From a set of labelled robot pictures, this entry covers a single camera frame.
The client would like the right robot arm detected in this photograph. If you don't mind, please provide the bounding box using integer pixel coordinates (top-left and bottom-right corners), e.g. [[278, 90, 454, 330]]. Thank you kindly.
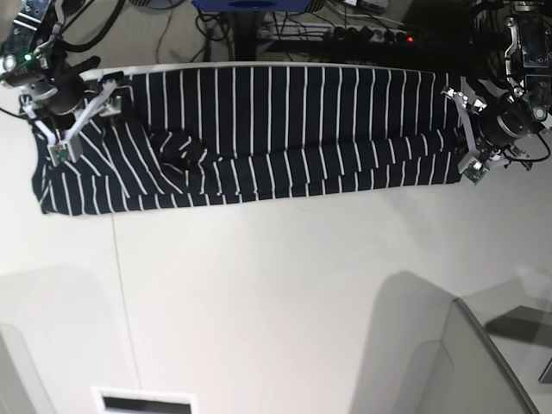
[[1, 1, 126, 166]]

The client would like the navy white striped t-shirt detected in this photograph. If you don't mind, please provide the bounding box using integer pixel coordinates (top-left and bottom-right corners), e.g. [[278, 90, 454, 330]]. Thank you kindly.
[[32, 66, 461, 216]]

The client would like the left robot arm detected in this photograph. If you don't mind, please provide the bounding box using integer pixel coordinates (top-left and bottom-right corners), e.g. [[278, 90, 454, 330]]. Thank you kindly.
[[442, 1, 551, 184]]

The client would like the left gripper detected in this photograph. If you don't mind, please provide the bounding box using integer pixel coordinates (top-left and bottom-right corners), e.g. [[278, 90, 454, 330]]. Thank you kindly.
[[442, 86, 551, 185]]

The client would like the black table leg column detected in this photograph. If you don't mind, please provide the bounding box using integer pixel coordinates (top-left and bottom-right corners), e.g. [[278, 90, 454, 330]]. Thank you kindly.
[[229, 11, 264, 61]]

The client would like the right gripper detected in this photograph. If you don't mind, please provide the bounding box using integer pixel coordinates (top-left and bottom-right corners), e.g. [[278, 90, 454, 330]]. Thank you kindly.
[[22, 56, 129, 166]]

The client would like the white power strip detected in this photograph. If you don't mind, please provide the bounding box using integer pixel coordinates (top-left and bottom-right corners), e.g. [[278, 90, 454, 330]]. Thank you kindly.
[[257, 20, 418, 44]]

